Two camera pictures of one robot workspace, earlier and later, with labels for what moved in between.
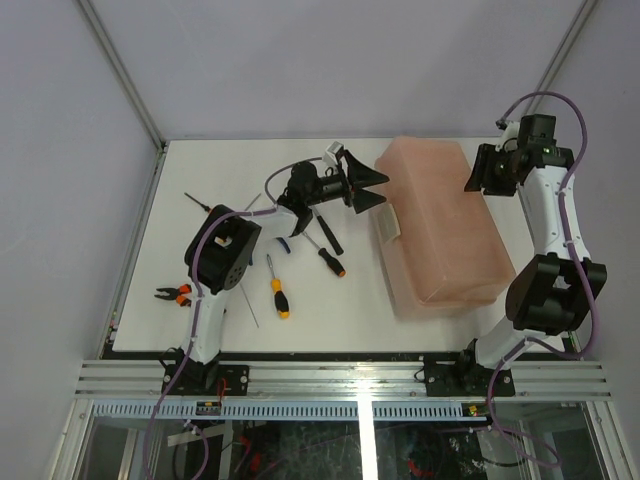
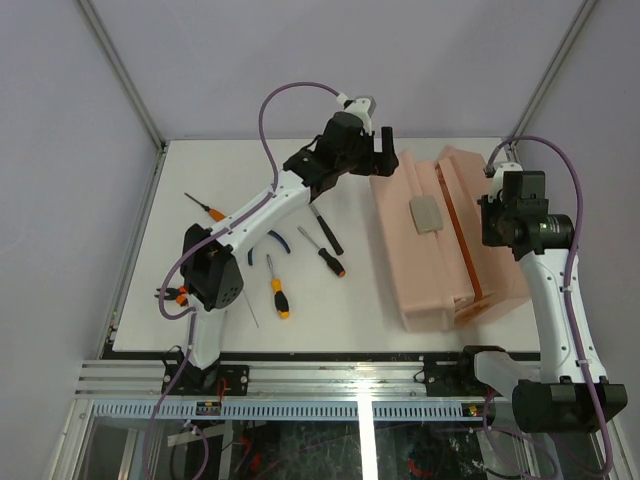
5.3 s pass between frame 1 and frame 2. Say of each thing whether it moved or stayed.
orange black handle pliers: stayed
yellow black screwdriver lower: stayed
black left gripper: moved
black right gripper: moved
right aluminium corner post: stayed
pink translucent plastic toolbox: moved
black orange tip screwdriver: stayed
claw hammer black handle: stayed
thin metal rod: stayed
